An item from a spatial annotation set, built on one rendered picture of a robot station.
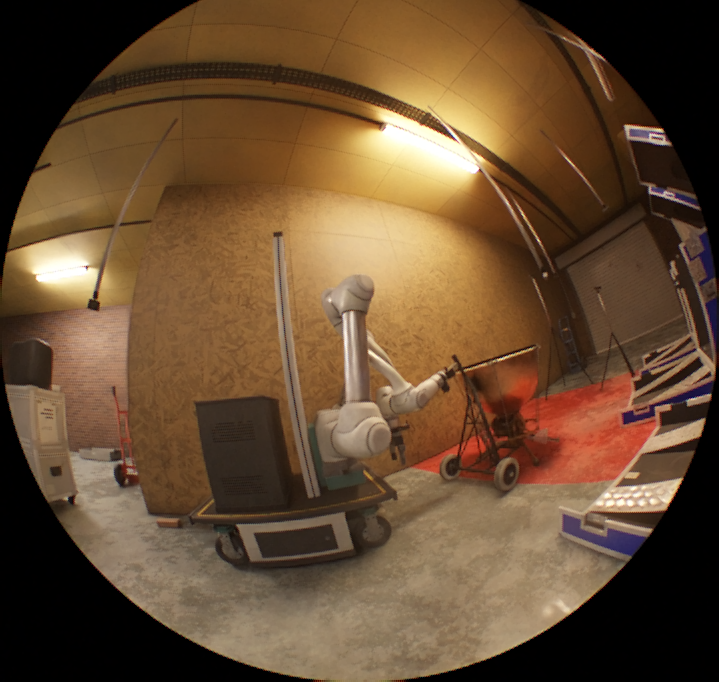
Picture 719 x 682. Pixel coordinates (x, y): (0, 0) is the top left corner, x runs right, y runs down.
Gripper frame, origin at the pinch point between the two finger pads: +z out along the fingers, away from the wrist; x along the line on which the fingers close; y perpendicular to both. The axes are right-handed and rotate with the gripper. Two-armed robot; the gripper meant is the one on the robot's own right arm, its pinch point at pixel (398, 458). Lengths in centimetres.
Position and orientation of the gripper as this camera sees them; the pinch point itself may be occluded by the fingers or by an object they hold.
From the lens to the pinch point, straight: 131.6
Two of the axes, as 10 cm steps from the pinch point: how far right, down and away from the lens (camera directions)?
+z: 2.0, 9.4, -2.9
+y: -9.6, 1.2, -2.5
